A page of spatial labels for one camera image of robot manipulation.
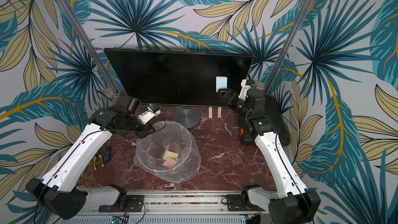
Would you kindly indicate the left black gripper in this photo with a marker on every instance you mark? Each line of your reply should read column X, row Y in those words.
column 145, row 132

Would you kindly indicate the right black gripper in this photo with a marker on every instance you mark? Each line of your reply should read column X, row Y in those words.
column 228, row 97

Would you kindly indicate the blue sticky note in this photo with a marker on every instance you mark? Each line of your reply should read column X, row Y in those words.
column 221, row 83

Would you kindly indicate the yellow sticky note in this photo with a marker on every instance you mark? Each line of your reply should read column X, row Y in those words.
column 170, row 154

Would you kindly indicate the pink sticky note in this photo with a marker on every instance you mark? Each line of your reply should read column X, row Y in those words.
column 169, row 163

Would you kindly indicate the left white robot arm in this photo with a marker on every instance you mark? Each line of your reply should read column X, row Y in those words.
column 58, row 189

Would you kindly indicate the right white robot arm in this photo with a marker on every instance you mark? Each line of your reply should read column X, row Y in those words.
column 292, row 202

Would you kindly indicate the grey round monitor stand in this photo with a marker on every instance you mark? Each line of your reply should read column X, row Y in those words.
column 186, row 116

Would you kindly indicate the black computer monitor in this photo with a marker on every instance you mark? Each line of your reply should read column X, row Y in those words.
column 177, row 77

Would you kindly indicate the pink strip left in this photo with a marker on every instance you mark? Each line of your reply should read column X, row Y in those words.
column 210, row 112

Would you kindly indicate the bin with clear plastic bag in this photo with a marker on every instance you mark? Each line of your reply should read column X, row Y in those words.
column 174, row 137

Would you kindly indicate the black plastic tool case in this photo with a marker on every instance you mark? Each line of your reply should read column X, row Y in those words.
column 261, row 114

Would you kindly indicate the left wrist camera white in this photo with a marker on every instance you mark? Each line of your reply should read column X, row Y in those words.
column 152, row 111

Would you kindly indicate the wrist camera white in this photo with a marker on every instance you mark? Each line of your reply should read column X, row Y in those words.
column 246, row 84
column 152, row 111

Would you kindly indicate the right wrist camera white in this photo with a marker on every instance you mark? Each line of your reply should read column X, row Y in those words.
column 246, row 84

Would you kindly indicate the green handled screwdriver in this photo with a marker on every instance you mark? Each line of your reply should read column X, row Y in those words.
column 107, row 155

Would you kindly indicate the yellow handled pliers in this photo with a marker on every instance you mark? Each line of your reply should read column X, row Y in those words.
column 97, row 157

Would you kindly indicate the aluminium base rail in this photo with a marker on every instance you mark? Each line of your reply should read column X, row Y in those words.
column 172, row 207

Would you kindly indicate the right aluminium frame post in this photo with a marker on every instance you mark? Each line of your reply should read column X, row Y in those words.
column 301, row 15

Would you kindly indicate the aluminium frame post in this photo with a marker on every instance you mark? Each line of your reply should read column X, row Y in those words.
column 65, row 5
column 301, row 15

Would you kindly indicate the left aluminium frame post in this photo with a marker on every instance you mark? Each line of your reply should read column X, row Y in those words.
column 65, row 5

